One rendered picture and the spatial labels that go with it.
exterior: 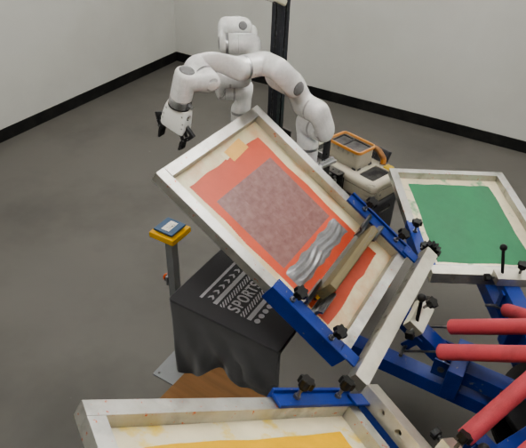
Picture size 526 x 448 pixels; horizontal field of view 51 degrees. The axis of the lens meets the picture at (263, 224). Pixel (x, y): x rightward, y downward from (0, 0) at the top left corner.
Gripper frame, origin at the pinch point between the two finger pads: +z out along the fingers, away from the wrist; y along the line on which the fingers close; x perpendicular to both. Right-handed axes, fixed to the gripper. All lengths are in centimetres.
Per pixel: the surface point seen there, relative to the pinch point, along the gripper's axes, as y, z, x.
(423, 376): -117, 24, 3
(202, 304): -39, 44, 18
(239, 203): -36.0, -2.7, 10.2
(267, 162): -31.8, -3.8, -14.3
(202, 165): -19.4, -7.1, 10.1
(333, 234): -65, 5, -11
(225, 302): -45, 42, 12
